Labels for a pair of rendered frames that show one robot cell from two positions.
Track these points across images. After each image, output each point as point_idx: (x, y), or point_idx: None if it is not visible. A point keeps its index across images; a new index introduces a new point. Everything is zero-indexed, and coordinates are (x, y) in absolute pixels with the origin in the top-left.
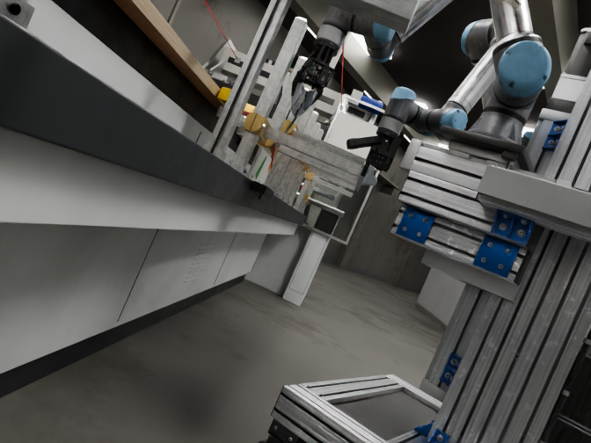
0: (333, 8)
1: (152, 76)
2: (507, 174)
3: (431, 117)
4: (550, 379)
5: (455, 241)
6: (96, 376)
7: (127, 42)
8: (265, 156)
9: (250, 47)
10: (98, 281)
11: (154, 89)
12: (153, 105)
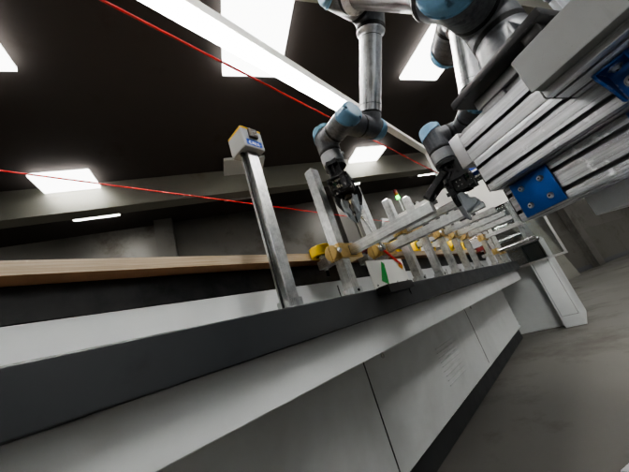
0: (316, 144)
1: (236, 289)
2: (541, 37)
3: (460, 117)
4: None
5: (598, 159)
6: None
7: (180, 289)
8: (379, 263)
9: (256, 217)
10: (334, 461)
11: (247, 295)
12: (258, 304)
